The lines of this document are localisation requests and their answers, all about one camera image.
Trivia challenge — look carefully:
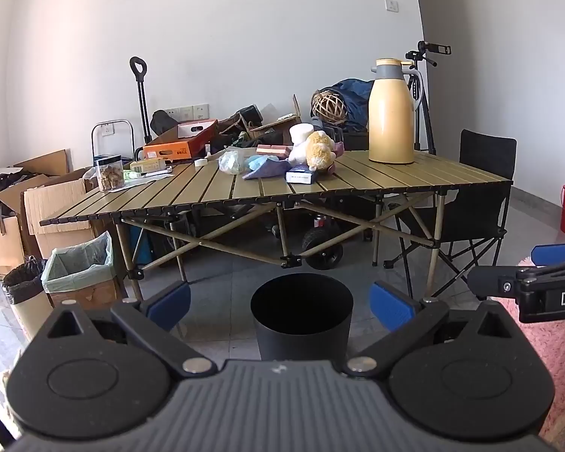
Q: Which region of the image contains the white and red box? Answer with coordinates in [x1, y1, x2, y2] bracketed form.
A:
[177, 120, 217, 138]

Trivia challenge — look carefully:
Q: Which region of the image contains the black wagon pull handle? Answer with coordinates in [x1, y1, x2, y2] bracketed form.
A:
[129, 56, 152, 144]

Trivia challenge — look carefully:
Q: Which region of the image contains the blue fluffy cloth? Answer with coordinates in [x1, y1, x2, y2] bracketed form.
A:
[247, 154, 283, 173]

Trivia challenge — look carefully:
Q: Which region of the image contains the dark blue fabric bag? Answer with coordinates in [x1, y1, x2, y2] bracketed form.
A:
[327, 78, 375, 128]

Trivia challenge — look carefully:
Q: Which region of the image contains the black folding chair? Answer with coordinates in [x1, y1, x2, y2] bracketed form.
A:
[383, 129, 517, 299]

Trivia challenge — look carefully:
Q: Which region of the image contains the black tripod with phone holder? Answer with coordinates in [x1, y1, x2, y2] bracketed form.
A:
[404, 41, 452, 155]

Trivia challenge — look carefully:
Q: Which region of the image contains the white plush toy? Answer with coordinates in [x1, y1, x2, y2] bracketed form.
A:
[289, 124, 317, 163]

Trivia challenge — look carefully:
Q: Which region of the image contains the black trash bin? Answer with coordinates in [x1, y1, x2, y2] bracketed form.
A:
[250, 273, 354, 361]

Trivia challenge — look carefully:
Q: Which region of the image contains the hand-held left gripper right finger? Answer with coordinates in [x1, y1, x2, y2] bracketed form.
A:
[343, 281, 521, 378]

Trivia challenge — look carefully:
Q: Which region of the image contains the purple knit pouch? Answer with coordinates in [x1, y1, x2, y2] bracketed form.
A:
[241, 160, 293, 180]

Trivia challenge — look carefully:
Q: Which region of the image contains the brown open cardboard box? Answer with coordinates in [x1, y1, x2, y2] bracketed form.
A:
[247, 94, 302, 139]

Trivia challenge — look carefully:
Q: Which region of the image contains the yellow thermos jug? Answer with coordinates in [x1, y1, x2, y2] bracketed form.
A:
[368, 58, 425, 165]

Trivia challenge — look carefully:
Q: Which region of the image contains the crumpled clear plastic bag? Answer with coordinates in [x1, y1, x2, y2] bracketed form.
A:
[218, 150, 246, 175]

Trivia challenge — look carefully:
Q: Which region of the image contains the black suitcase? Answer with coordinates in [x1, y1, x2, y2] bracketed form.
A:
[341, 125, 370, 151]

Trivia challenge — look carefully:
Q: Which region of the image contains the blue and white small box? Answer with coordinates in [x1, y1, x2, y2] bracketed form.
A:
[285, 166, 317, 184]

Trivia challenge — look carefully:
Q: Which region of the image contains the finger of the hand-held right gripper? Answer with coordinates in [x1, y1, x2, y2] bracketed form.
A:
[467, 266, 547, 299]
[531, 241, 565, 268]

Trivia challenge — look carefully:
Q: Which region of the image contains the wicker ball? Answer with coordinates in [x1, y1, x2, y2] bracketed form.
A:
[311, 89, 349, 125]

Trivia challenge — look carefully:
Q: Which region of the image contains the cardboard box with green liner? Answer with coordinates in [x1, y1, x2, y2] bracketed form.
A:
[41, 232, 123, 309]

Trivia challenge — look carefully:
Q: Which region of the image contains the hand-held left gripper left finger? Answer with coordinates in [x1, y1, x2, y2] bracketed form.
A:
[44, 281, 218, 378]

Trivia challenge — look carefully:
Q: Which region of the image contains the yellow carton box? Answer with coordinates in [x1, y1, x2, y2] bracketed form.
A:
[129, 159, 170, 173]

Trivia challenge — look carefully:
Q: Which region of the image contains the wall outlet row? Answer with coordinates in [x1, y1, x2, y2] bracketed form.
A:
[165, 104, 210, 122]

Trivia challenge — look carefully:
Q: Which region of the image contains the large cardboard box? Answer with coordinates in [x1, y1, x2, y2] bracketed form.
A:
[23, 167, 118, 257]
[0, 150, 71, 278]

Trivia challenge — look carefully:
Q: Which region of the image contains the orange cardboard box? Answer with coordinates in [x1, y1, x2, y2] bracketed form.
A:
[142, 120, 218, 161]

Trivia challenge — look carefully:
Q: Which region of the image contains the black soft bag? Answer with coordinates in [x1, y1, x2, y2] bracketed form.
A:
[150, 110, 180, 135]

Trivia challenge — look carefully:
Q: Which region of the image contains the clear jar with black lid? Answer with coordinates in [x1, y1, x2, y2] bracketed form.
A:
[95, 155, 124, 192]

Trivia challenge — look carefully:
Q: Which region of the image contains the pink rug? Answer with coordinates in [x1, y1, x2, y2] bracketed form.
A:
[492, 254, 565, 452]

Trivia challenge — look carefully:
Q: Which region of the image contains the olive folding table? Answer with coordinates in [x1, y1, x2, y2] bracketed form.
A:
[40, 148, 514, 302]

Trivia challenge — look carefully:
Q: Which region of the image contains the silver metal cart frame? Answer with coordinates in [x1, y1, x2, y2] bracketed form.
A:
[92, 119, 133, 161]

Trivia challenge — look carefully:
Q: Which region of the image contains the yellow plush toy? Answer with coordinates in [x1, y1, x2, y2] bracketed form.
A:
[306, 130, 337, 173]

